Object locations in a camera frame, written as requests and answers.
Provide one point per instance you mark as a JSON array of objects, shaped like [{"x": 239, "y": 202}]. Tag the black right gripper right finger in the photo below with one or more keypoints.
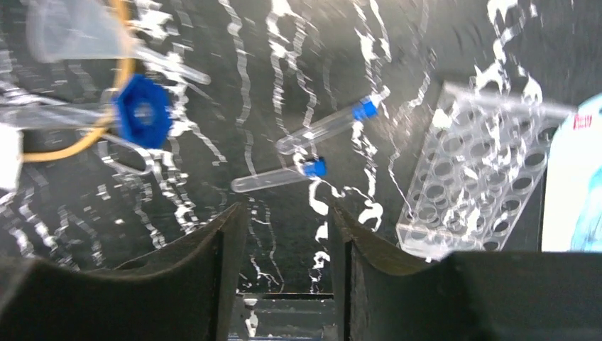
[{"x": 384, "y": 293}]

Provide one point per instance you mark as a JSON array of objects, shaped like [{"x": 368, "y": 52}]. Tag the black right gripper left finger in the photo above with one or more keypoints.
[{"x": 184, "y": 291}]

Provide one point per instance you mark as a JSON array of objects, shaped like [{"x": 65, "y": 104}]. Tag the blue capped test tube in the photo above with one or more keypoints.
[{"x": 330, "y": 126}]

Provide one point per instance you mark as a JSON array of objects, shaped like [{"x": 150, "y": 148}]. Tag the metal crucible tongs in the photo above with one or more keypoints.
[{"x": 114, "y": 151}]

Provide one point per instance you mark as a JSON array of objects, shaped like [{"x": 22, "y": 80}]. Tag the clear acrylic tube rack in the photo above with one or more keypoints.
[{"x": 482, "y": 158}]

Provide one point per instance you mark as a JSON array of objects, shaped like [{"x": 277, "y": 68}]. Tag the graduated cylinder blue base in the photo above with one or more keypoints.
[{"x": 138, "y": 112}]

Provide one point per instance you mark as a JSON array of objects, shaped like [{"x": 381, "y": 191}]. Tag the blue correction tape package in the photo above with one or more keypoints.
[{"x": 572, "y": 202}]

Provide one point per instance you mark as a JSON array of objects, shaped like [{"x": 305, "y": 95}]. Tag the white sachet packet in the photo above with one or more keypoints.
[{"x": 11, "y": 157}]

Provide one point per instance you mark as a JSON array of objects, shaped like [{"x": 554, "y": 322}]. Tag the clear plastic funnel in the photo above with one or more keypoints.
[{"x": 85, "y": 30}]

